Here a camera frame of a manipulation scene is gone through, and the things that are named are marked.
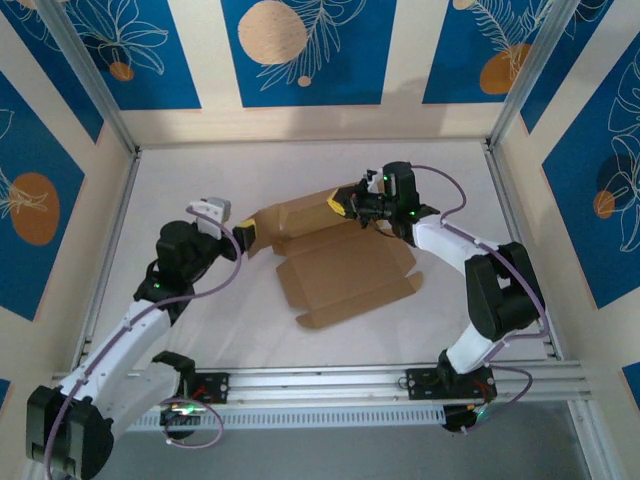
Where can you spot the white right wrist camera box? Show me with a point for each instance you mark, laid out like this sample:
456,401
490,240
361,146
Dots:
371,179

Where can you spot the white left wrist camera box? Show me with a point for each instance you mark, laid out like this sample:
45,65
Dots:
212,210

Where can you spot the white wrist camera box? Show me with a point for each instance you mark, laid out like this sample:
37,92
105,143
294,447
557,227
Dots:
371,179
212,210

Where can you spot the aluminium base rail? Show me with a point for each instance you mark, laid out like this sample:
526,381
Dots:
320,385

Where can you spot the aluminium frame post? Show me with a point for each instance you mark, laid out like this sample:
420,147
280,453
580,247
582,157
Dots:
91,75
527,75

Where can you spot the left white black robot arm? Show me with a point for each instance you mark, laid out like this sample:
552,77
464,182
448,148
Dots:
125,350

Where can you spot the brown cardboard paper box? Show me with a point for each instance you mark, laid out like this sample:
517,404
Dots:
345,265

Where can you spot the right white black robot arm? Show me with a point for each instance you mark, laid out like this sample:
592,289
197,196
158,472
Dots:
500,295

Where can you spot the aluminium table side rail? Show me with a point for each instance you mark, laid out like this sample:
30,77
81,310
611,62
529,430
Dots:
505,200
116,220

